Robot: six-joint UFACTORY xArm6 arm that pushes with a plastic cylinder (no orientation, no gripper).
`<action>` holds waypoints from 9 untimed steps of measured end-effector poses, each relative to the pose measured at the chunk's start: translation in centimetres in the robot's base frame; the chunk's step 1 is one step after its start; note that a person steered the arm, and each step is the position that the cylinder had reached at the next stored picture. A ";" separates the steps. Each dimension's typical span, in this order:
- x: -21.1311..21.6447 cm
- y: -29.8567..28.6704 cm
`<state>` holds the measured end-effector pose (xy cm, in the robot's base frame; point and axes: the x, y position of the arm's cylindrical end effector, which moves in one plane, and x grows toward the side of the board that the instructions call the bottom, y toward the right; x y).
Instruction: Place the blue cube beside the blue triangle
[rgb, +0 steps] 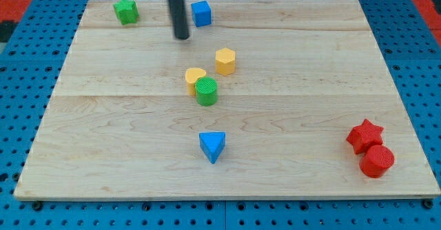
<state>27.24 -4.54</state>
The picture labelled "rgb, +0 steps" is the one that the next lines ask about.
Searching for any blue cube block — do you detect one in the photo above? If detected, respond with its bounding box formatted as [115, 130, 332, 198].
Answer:
[191, 1, 212, 27]

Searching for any yellow heart block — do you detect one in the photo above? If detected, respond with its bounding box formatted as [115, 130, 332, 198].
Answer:
[185, 67, 207, 96]

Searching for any blue triangle block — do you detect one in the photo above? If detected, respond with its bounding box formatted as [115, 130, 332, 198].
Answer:
[199, 132, 226, 164]

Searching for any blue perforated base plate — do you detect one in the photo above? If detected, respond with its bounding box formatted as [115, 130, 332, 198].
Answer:
[1, 0, 440, 229]

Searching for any green star block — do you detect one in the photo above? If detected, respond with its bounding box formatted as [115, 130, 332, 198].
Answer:
[113, 0, 139, 25]

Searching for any yellow hexagon block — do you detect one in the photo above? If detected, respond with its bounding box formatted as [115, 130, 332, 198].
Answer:
[215, 48, 236, 76]

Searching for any light wooden board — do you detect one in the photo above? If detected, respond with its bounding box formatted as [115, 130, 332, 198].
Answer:
[14, 0, 440, 202]

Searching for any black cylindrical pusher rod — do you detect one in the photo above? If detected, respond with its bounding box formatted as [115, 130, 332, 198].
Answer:
[168, 0, 189, 40]

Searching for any red cylinder block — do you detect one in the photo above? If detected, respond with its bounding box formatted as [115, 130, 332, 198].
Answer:
[359, 145, 395, 178]

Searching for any red star block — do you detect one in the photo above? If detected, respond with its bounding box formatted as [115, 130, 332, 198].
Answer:
[346, 118, 384, 154]

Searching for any green cylinder block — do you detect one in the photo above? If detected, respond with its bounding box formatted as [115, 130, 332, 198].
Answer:
[195, 76, 218, 106]

